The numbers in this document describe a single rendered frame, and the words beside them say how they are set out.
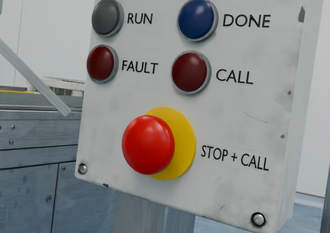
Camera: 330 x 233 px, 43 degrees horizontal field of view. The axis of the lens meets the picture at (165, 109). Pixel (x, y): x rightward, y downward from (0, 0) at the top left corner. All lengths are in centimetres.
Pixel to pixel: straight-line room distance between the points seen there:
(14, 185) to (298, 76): 103
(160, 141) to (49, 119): 92
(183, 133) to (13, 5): 554
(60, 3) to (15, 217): 424
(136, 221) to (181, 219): 4
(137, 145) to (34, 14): 528
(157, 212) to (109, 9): 18
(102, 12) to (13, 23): 543
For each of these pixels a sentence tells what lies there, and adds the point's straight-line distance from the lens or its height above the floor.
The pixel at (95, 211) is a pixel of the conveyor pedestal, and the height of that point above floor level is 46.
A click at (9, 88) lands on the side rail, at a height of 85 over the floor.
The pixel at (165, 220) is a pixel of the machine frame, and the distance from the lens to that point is 38.
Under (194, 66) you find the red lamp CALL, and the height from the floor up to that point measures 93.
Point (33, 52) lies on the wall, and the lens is 546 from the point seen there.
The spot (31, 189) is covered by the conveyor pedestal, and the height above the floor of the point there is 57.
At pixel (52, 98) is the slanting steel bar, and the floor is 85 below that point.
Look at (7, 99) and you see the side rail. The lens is 108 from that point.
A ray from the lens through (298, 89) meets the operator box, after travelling 27.
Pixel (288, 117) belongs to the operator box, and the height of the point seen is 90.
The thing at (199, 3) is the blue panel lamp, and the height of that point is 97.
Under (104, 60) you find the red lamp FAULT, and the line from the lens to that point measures 32.
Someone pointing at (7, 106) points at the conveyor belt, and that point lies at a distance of 111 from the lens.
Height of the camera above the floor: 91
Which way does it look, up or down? 3 degrees down
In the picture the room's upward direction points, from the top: 7 degrees clockwise
